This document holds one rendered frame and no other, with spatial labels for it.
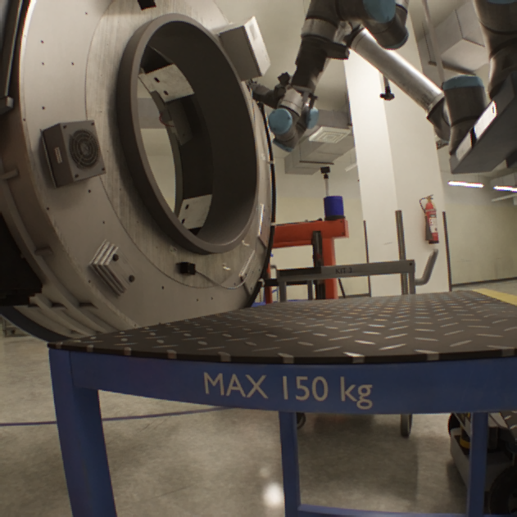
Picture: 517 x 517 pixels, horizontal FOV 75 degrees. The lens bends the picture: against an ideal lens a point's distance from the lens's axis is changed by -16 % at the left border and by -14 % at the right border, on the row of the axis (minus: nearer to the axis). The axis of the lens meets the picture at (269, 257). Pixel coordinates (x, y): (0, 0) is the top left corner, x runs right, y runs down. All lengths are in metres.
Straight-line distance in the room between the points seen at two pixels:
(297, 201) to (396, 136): 7.12
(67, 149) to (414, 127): 4.19
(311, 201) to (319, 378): 11.21
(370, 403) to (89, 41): 0.98
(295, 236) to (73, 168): 1.65
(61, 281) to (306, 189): 10.70
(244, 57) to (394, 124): 2.98
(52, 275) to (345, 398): 0.82
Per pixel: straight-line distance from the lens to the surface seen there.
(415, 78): 1.65
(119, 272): 0.89
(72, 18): 1.03
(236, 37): 1.71
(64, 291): 0.98
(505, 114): 0.99
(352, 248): 11.80
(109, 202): 0.94
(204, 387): 0.25
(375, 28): 1.06
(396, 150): 4.37
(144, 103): 6.72
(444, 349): 0.22
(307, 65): 1.01
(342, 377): 0.21
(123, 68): 1.08
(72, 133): 0.82
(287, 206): 11.08
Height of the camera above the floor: 0.64
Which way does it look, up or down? 4 degrees up
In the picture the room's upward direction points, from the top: 4 degrees counter-clockwise
